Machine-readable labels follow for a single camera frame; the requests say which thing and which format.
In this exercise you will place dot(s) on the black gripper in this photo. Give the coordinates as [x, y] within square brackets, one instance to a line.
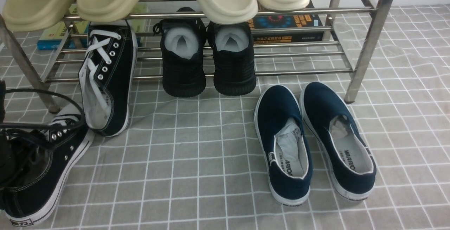
[16, 172]

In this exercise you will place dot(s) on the black canvas sneaker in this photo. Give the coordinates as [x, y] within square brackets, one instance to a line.
[106, 76]
[54, 154]

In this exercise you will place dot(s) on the silver metal shoe rack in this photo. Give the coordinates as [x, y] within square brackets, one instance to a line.
[378, 14]

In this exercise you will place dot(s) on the blue green book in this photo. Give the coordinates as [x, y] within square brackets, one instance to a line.
[52, 37]

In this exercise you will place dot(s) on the yellow-green foam slipper far left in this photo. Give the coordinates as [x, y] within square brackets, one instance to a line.
[31, 15]

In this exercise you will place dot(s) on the grey checked floor cloth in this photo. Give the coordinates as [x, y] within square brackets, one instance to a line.
[196, 163]

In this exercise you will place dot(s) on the black knit sneaker left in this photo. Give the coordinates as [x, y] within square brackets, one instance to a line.
[182, 47]

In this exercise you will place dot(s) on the black knit sneaker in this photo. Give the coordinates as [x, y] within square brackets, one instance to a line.
[234, 58]
[182, 47]

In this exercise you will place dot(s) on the black knit sneaker right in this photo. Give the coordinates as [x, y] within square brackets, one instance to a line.
[234, 58]

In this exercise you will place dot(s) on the navy slip-on shoe left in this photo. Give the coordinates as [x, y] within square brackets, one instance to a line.
[279, 127]

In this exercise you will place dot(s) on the navy slip-on shoe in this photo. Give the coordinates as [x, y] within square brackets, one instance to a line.
[350, 164]
[279, 127]

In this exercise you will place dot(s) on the navy slip-on shoe right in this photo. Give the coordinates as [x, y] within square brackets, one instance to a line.
[350, 164]

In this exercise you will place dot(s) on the black book colourful cover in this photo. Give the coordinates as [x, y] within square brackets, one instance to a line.
[286, 22]

